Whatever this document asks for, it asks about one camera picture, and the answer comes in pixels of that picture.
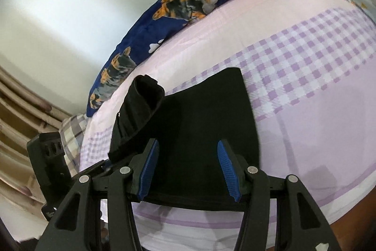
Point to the navy animal print blanket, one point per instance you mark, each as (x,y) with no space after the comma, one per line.
(188,1)

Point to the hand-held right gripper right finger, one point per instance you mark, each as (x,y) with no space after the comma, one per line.
(229,171)

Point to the brown plaid pillow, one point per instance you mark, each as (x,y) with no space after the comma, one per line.
(72,136)

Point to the black pants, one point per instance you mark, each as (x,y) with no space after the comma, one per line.
(202,121)

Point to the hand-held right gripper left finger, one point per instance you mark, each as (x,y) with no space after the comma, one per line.
(148,171)

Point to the pink purple checked bedsheet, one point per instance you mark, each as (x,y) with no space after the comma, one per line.
(308,92)

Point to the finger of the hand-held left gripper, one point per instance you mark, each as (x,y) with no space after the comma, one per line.
(98,168)

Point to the beige curtain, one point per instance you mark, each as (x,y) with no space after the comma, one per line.
(20,121)

